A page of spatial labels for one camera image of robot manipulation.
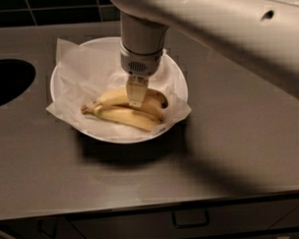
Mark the left cabinet door handle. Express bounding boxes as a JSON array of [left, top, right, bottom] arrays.
[[37, 217, 58, 239]]

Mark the white paper liner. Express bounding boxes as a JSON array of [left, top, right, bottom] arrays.
[[42, 33, 194, 143]]

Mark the black drawer handle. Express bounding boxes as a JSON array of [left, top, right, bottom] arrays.
[[171, 209, 210, 229]]

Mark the white bowl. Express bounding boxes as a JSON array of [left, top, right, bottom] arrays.
[[47, 33, 191, 148]]

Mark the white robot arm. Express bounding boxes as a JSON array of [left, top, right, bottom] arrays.
[[110, 0, 299, 103]]

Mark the grey drawer front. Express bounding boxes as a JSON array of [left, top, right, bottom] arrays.
[[71, 199, 299, 239]]

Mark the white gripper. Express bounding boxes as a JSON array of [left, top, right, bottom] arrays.
[[120, 40, 163, 108]]

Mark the yellow banana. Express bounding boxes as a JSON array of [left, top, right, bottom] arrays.
[[93, 88, 168, 119], [82, 105, 160, 132]]

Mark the black round sink hole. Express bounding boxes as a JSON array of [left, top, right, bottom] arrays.
[[0, 58, 35, 106]]

